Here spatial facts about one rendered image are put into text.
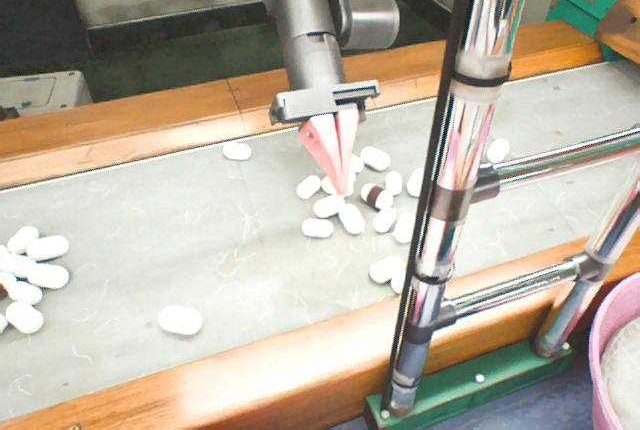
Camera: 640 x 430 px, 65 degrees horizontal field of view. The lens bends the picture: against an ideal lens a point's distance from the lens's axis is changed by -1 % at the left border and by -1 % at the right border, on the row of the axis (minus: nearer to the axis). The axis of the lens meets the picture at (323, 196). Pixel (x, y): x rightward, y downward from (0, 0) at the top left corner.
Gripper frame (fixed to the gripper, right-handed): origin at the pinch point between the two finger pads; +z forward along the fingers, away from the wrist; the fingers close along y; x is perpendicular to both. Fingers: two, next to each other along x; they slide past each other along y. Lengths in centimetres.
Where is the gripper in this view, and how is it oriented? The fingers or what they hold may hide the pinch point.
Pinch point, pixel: (341, 186)
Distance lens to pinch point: 49.4
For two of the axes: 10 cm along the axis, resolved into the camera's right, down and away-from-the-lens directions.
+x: -2.2, 1.4, 9.7
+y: 9.5, -1.9, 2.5
